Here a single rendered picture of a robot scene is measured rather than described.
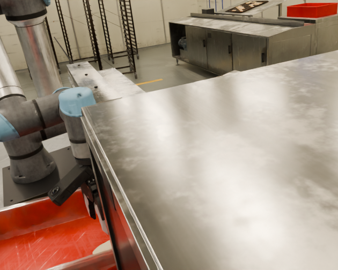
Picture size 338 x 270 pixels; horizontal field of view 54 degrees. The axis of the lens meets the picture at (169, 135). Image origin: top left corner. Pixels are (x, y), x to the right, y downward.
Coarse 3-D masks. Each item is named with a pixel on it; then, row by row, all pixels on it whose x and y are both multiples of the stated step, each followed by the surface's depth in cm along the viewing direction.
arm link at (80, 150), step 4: (72, 144) 75; (76, 144) 74; (80, 144) 74; (84, 144) 74; (72, 148) 76; (76, 148) 75; (80, 148) 75; (84, 148) 75; (72, 152) 77; (76, 152) 76; (80, 152) 75; (84, 152) 75; (88, 152) 75; (76, 156) 76; (80, 156) 76; (84, 156) 75; (88, 156) 76
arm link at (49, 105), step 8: (64, 88) 84; (48, 96) 80; (56, 96) 80; (40, 104) 78; (48, 104) 78; (56, 104) 79; (48, 112) 78; (56, 112) 79; (48, 120) 79; (56, 120) 80
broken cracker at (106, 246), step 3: (105, 243) 91; (108, 243) 91; (99, 246) 90; (102, 246) 90; (105, 246) 89; (108, 246) 89; (111, 246) 89; (96, 249) 89; (99, 249) 89; (102, 249) 89; (105, 249) 89; (108, 249) 89; (93, 252) 89; (96, 252) 88
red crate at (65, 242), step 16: (64, 224) 102; (80, 224) 101; (96, 224) 100; (16, 240) 98; (32, 240) 97; (48, 240) 96; (64, 240) 95; (80, 240) 94; (96, 240) 94; (0, 256) 92; (16, 256) 91; (32, 256) 91; (48, 256) 90; (64, 256) 89; (80, 256) 89
